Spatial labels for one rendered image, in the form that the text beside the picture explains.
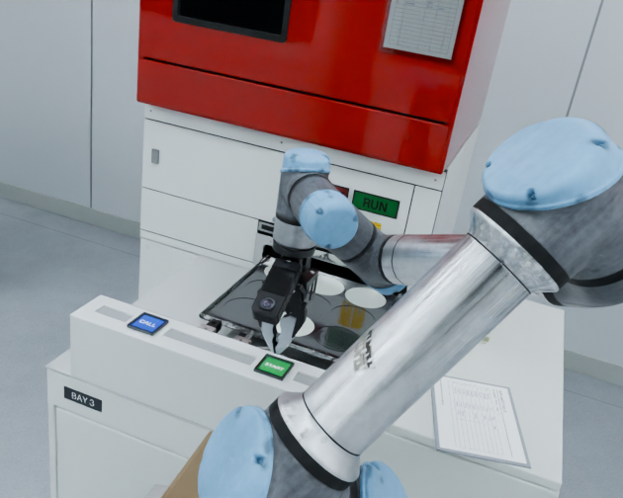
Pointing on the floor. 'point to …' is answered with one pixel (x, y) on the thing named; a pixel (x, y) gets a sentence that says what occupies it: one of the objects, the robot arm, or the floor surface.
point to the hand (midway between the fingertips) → (274, 349)
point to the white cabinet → (112, 443)
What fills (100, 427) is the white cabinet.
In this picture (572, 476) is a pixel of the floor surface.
